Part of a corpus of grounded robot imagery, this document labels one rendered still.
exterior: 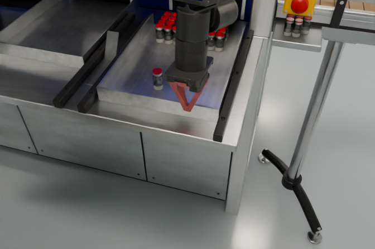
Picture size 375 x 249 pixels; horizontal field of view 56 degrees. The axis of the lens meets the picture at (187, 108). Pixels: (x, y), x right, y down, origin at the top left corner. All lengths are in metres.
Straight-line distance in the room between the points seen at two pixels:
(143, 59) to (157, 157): 0.64
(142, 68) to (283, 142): 1.21
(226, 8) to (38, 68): 0.48
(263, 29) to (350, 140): 1.20
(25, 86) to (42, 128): 0.79
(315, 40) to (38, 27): 0.76
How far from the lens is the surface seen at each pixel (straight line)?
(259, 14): 0.95
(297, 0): 0.89
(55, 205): 1.73
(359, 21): 1.08
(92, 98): 0.76
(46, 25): 1.09
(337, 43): 1.15
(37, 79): 0.88
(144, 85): 0.79
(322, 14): 1.07
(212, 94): 0.77
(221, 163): 1.35
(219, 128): 0.67
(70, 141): 1.61
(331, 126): 2.09
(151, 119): 0.71
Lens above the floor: 1.37
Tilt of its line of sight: 42 degrees down
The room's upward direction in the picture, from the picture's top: straight up
